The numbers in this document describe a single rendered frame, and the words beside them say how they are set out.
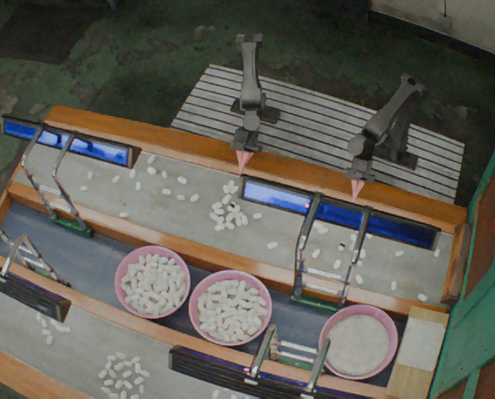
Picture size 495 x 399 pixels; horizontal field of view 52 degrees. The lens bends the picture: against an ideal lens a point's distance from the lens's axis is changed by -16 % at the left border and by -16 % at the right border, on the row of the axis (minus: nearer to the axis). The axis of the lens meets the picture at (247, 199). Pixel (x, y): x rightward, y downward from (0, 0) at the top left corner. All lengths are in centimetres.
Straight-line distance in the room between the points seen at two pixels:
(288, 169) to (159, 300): 65
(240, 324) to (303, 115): 93
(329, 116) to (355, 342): 98
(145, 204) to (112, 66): 173
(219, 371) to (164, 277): 60
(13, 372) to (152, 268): 70
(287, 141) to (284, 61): 128
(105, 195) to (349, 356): 107
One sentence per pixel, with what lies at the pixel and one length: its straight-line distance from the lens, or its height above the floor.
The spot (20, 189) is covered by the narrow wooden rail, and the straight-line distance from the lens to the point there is 232.
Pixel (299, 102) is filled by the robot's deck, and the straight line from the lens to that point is 241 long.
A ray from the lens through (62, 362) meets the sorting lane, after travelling 197.
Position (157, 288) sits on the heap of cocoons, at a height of 74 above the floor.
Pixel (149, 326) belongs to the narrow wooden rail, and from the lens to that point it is 189.
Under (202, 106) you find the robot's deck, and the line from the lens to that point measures 243.
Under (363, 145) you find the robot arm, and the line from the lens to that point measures 182.
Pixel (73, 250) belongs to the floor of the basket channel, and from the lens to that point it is 218.
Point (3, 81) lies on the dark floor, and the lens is 405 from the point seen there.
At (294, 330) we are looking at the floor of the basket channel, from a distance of 193.
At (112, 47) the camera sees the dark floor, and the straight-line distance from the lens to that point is 384.
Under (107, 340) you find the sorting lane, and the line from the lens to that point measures 194.
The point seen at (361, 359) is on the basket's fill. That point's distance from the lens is 186.
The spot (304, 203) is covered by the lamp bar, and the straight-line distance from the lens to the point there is 166.
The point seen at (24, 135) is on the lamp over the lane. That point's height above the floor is 106.
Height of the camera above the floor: 252
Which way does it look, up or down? 59 degrees down
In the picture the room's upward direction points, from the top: 6 degrees counter-clockwise
